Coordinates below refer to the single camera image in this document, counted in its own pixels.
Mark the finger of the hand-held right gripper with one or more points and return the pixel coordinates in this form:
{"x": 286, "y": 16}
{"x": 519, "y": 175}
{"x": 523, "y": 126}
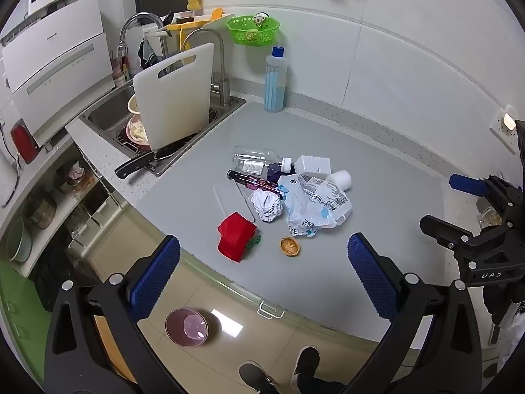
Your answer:
{"x": 445, "y": 232}
{"x": 467, "y": 184}

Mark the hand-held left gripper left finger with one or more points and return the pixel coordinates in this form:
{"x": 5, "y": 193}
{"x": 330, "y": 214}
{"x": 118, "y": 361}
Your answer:
{"x": 156, "y": 279}

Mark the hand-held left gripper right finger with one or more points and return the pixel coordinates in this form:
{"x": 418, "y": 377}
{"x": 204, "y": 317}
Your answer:
{"x": 373, "y": 283}

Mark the pink waste bin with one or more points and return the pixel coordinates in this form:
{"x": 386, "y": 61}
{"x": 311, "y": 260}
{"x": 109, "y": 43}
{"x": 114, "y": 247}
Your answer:
{"x": 186, "y": 328}

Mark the red plastic cup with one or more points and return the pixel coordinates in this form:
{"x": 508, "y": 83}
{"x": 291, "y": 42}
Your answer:
{"x": 233, "y": 236}

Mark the brown nut shell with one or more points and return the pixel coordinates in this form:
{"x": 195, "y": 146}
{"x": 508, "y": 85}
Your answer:
{"x": 290, "y": 246}

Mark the white printed plastic bag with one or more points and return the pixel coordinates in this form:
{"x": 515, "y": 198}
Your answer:
{"x": 316, "y": 205}

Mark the green twist tie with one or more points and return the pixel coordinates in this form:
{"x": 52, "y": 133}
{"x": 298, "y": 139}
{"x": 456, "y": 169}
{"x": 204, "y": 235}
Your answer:
{"x": 254, "y": 242}

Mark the white paper cup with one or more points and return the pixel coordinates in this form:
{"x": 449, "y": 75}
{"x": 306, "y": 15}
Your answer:
{"x": 340, "y": 179}

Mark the paper ball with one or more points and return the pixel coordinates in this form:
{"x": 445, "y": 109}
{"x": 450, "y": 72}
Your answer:
{"x": 266, "y": 206}

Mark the white ribbed plastic box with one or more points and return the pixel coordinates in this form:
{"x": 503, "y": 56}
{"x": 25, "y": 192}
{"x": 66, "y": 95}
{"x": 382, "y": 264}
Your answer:
{"x": 312, "y": 166}

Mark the purple snack wrapper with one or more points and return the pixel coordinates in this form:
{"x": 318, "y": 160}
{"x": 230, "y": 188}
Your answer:
{"x": 250, "y": 180}

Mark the clear plastic bottle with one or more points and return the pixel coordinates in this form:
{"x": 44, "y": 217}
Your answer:
{"x": 254, "y": 160}

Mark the person's right hand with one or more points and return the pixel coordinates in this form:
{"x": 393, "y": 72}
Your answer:
{"x": 498, "y": 303}

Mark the glass jar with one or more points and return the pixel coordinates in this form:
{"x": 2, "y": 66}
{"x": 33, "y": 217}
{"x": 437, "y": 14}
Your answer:
{"x": 490, "y": 215}

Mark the black pedal bin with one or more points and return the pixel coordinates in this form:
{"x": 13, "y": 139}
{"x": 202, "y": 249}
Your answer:
{"x": 53, "y": 271}

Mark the person's right black sneaker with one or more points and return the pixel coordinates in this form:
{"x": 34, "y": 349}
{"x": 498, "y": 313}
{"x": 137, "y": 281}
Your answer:
{"x": 305, "y": 363}

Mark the person's black sneaker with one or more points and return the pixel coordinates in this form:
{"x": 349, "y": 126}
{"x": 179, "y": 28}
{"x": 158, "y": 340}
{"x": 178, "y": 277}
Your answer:
{"x": 256, "y": 377}
{"x": 305, "y": 363}

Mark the white open shelf unit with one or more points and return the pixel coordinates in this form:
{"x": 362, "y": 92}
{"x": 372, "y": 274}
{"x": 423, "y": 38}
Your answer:
{"x": 53, "y": 234}

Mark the person's right leg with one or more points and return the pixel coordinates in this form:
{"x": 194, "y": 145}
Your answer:
{"x": 324, "y": 386}

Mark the bagged food packets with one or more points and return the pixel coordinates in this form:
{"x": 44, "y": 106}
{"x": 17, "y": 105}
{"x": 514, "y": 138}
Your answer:
{"x": 82, "y": 178}

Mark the steel cooking pot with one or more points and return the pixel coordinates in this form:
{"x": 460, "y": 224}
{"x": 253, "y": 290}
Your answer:
{"x": 40, "y": 213}

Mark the lidded steel pot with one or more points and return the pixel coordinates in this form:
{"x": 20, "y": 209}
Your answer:
{"x": 63, "y": 180}

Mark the person's left black sneaker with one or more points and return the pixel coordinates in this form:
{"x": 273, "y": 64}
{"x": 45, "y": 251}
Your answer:
{"x": 256, "y": 377}

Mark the pale green basin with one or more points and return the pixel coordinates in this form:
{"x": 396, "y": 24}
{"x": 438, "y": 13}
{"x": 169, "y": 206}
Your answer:
{"x": 18, "y": 240}

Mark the pink bowl with food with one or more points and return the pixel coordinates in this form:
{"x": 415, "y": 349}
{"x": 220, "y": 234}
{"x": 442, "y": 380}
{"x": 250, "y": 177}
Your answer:
{"x": 137, "y": 131}

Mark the stainless steel sink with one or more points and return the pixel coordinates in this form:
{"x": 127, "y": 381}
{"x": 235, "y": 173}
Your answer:
{"x": 106, "y": 111}

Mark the cream colander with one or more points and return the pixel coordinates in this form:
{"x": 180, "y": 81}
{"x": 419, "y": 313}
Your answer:
{"x": 133, "y": 104}

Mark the white cutting board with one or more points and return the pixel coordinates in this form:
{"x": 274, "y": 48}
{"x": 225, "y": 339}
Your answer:
{"x": 172, "y": 102}

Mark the red kettle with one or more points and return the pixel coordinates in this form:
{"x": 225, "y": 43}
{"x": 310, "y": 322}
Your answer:
{"x": 24, "y": 143}

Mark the steel gooseneck faucet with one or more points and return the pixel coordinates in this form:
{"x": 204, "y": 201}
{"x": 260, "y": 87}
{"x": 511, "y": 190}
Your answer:
{"x": 223, "y": 90}

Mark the blue-capped clear bottle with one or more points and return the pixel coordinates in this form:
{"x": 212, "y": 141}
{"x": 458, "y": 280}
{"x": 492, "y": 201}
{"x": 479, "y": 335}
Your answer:
{"x": 275, "y": 86}

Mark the dark hanging cloth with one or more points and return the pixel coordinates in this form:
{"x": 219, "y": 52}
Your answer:
{"x": 147, "y": 55}

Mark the white countertop dishwasher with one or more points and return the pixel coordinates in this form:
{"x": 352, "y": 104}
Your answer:
{"x": 57, "y": 69}

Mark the yellow cloth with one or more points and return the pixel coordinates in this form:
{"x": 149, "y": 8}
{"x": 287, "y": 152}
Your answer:
{"x": 184, "y": 26}

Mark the green plastic basket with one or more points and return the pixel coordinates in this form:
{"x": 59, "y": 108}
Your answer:
{"x": 250, "y": 35}

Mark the chrome pull-down faucet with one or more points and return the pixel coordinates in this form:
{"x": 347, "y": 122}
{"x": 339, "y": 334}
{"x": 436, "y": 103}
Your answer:
{"x": 139, "y": 17}

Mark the small black-and-white toy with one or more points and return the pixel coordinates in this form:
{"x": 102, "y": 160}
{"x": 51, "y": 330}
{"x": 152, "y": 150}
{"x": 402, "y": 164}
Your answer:
{"x": 259, "y": 20}

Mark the white sink shelf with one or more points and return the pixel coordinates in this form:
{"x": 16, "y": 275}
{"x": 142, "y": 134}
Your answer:
{"x": 213, "y": 18}

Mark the wall socket with light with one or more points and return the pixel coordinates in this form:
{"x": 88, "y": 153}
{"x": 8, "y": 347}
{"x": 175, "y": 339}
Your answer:
{"x": 505, "y": 127}

